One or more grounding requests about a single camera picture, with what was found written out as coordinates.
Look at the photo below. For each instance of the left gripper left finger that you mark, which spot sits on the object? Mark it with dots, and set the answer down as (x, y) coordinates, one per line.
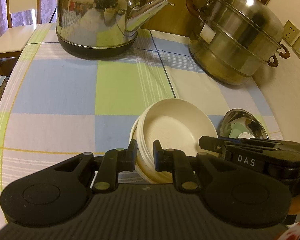
(113, 162)

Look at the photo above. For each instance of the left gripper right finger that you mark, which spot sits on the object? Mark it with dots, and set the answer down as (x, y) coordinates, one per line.
(177, 163)

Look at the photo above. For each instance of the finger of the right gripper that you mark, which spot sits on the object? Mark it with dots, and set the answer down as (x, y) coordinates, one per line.
(215, 146)
(259, 141)

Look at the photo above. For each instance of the large shallow steel basin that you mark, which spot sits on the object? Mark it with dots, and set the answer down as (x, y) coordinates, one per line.
(241, 116)

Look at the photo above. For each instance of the white ceramic bowl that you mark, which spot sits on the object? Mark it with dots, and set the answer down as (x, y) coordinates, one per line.
(145, 161)

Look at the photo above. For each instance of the cream round plastic bowl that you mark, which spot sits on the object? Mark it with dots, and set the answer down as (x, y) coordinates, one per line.
(177, 124)

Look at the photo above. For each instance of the green square plastic plate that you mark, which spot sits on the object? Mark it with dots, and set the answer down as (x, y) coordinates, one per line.
(239, 131)

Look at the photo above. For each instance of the checkered blue green tablecloth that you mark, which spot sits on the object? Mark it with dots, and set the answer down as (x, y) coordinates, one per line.
(56, 105)

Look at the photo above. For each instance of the stacked steel steamer pot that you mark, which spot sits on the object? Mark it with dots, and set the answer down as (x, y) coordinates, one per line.
(235, 38)

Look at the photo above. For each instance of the stainless steel kettle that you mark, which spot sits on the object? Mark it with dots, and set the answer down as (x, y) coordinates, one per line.
(91, 29)

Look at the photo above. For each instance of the white wooden chair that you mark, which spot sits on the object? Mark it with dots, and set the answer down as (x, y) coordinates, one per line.
(13, 41)

